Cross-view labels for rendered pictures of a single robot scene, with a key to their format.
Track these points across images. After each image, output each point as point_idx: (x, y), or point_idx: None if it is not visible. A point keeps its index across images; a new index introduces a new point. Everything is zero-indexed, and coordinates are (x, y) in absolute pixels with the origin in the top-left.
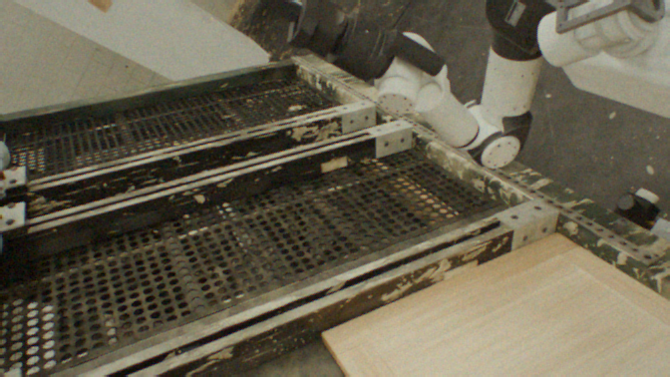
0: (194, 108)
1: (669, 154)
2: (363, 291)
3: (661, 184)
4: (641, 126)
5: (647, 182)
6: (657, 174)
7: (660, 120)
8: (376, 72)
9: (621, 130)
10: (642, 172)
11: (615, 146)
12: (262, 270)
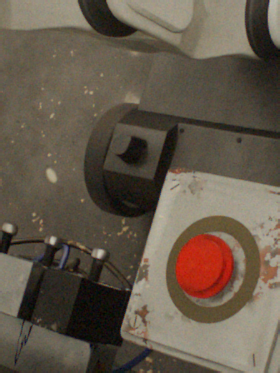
0: None
1: (71, 140)
2: None
3: (69, 195)
4: (28, 102)
5: (52, 197)
6: (62, 179)
7: (50, 85)
8: None
9: (3, 117)
10: (42, 181)
11: (0, 147)
12: None
